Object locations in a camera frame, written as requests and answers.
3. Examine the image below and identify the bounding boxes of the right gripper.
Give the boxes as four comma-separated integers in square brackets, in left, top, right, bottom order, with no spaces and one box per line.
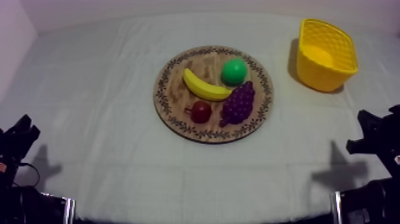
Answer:
[345,104,400,163]

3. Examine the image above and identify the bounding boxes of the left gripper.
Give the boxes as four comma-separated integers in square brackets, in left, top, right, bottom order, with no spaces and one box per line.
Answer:
[0,114,41,163]

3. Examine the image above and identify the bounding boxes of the yellow plastic basket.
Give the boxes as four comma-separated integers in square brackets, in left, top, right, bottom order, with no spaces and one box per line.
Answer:
[295,18,359,93]

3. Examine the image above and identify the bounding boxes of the green toy pear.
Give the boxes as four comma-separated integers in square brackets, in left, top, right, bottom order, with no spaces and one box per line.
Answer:
[220,58,249,87]

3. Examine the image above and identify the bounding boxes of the round wooden board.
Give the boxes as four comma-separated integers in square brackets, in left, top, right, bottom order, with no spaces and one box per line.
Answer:
[152,45,275,144]

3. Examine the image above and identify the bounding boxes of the silver metal bar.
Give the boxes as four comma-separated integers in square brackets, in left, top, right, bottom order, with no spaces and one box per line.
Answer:
[332,191,343,224]
[62,196,76,224]

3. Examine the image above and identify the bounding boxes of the purple toy grapes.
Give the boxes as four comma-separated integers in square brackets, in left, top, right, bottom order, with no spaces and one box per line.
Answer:
[218,80,256,128]

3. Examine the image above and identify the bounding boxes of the small red fruit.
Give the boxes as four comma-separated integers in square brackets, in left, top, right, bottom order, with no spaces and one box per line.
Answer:
[184,100,213,125]

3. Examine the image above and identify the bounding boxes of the yellow toy banana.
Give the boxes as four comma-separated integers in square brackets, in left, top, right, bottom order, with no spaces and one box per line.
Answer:
[182,68,234,102]

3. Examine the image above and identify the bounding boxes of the black cable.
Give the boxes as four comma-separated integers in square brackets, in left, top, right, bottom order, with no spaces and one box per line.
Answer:
[12,161,41,188]

